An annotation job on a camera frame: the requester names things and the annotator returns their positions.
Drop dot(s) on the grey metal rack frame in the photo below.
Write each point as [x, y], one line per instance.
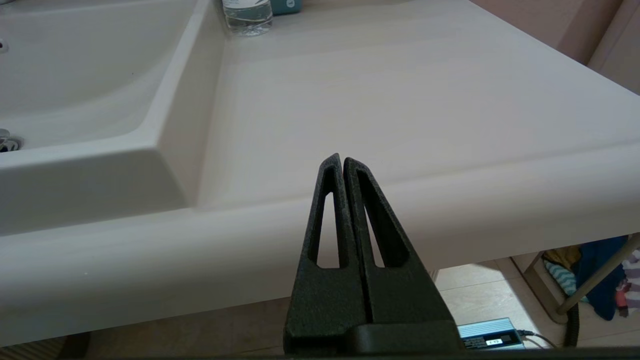
[595, 282]

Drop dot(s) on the small printed paper card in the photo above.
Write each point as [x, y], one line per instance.
[287, 6]

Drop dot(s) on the white sink basin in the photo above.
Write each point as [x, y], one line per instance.
[75, 75]

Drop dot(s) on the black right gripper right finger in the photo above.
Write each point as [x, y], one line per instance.
[400, 300]

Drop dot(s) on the teal striped garment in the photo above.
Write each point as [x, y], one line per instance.
[562, 280]

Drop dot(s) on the chrome drain stopper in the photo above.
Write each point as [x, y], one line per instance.
[7, 142]

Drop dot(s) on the silver power supply box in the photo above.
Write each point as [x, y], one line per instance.
[490, 335]

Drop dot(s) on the clear plastic bottle grey cap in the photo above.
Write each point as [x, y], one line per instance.
[247, 17]

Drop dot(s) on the dark blue garment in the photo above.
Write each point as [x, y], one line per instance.
[602, 265]

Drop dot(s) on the multicolour striped garment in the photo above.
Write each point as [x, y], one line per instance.
[631, 285]

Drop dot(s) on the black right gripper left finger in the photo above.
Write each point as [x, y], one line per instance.
[320, 300]

